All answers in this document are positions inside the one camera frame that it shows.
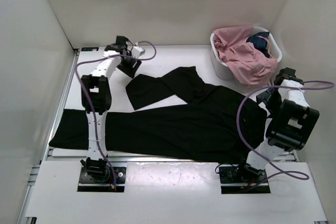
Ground black trousers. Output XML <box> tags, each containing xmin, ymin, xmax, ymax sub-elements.
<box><xmin>48</xmin><ymin>66</ymin><xmax>268</xmax><ymax>162</ymax></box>

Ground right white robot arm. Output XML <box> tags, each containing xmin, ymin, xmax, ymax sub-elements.
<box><xmin>236</xmin><ymin>73</ymin><xmax>320</xmax><ymax>182</ymax></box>

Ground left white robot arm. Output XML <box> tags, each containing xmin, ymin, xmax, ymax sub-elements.
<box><xmin>75</xmin><ymin>46</ymin><xmax>145</xmax><ymax>185</ymax></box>

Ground pink trousers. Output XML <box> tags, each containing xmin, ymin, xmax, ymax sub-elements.
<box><xmin>213</xmin><ymin>25</ymin><xmax>278</xmax><ymax>86</ymax></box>

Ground dark label sticker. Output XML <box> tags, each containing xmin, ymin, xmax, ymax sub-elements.
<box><xmin>81</xmin><ymin>47</ymin><xmax>99</xmax><ymax>51</ymax></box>

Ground navy blue garment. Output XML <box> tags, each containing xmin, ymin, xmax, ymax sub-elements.
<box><xmin>246</xmin><ymin>31</ymin><xmax>272</xmax><ymax>58</ymax></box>

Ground white laundry basket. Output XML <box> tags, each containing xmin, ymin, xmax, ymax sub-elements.
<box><xmin>210</xmin><ymin>25</ymin><xmax>282</xmax><ymax>80</ymax></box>

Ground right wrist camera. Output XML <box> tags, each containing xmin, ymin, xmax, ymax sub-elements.
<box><xmin>274</xmin><ymin>67</ymin><xmax>297</xmax><ymax>85</ymax></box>

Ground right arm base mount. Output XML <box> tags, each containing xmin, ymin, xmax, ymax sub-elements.
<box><xmin>215</xmin><ymin>164</ymin><xmax>271</xmax><ymax>195</ymax></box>

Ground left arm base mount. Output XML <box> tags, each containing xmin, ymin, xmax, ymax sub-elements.
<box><xmin>77</xmin><ymin>166</ymin><xmax>127</xmax><ymax>193</ymax></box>

